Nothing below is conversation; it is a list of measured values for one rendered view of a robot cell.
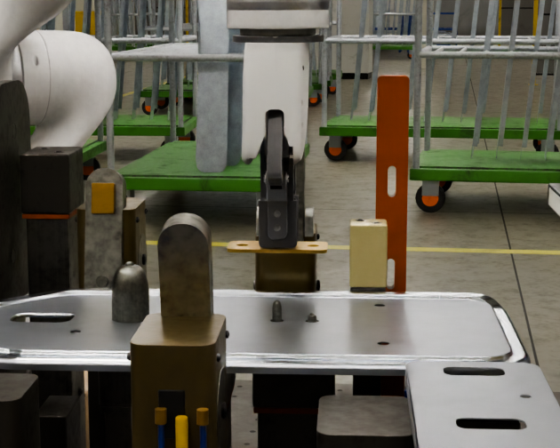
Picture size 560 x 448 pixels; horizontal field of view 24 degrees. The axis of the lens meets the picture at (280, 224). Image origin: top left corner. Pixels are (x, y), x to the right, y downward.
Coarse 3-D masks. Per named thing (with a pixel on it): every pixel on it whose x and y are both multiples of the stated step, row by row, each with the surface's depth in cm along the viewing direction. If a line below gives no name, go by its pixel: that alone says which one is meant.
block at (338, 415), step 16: (320, 400) 95; (336, 400) 95; (352, 400) 95; (368, 400) 95; (384, 400) 95; (400, 400) 95; (320, 416) 91; (336, 416) 91; (352, 416) 91; (368, 416) 91; (384, 416) 91; (400, 416) 91; (320, 432) 88; (336, 432) 88; (352, 432) 88; (368, 432) 88; (384, 432) 88; (400, 432) 88
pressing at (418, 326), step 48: (96, 288) 121; (0, 336) 105; (48, 336) 105; (96, 336) 105; (240, 336) 105; (288, 336) 105; (336, 336) 105; (384, 336) 105; (432, 336) 105; (480, 336) 105
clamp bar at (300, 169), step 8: (304, 152) 122; (304, 160) 122; (296, 168) 122; (304, 168) 122; (296, 176) 122; (304, 176) 123; (296, 184) 122; (304, 184) 123; (296, 192) 122; (304, 192) 123; (304, 200) 123; (304, 208) 123
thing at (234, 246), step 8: (232, 248) 108; (240, 248) 108; (248, 248) 108; (256, 248) 108; (264, 248) 108; (272, 248) 108; (280, 248) 108; (288, 248) 108; (296, 248) 108; (304, 248) 108; (312, 248) 108; (320, 248) 108
